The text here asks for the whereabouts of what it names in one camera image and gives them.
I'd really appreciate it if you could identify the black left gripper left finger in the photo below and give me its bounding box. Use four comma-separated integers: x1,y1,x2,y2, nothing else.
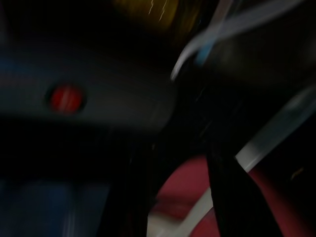
108,144,162,237

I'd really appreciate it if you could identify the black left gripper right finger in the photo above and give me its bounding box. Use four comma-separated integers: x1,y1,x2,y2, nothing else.
207,147,281,237

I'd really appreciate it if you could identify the pink round plate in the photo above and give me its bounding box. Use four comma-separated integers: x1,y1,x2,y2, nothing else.
148,158,316,237

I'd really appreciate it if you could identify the dark blue item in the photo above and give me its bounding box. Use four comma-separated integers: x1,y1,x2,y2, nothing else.
0,179,111,237

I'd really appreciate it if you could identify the grey device with red button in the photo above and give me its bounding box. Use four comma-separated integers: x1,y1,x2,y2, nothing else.
0,49,180,130

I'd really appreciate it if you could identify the yellow ribbed round item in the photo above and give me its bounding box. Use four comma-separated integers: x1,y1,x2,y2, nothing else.
111,0,195,34

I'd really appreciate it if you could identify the white wire dish rack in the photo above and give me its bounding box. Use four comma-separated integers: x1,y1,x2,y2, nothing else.
148,0,316,237

